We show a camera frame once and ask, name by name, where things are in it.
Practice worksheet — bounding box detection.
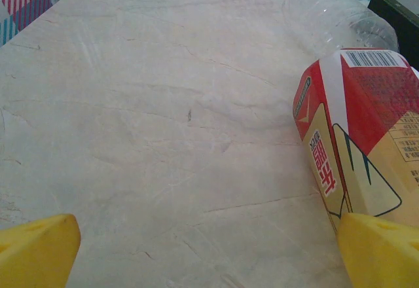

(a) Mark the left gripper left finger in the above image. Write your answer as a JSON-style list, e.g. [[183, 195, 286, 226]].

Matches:
[[0, 213, 82, 288]]

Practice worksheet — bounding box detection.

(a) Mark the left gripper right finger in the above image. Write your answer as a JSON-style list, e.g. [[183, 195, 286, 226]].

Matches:
[[337, 212, 419, 288]]

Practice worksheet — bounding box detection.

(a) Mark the red yellow label bottle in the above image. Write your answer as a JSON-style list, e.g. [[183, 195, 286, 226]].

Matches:
[[292, 48, 419, 236]]

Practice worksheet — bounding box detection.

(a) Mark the black grey chessboard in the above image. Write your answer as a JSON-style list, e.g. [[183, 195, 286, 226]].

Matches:
[[365, 0, 419, 73]]

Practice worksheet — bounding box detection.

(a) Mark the clear ribbed plastic bottle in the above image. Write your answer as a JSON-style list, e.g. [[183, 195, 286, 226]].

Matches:
[[283, 0, 399, 60]]

